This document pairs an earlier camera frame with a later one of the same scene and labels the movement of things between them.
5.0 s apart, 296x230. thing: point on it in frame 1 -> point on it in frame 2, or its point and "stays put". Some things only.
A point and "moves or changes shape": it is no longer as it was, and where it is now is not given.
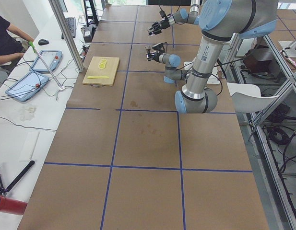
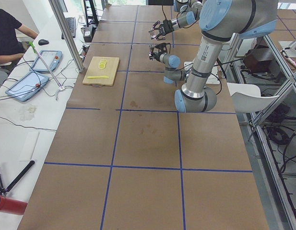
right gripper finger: x=156 y=32 -> x=157 y=38
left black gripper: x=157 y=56 stays put
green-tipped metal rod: x=32 y=46 stays put
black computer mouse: x=41 y=42 stays put
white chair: x=247 y=98 stays put
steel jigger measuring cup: x=148 y=48 moves or changes shape
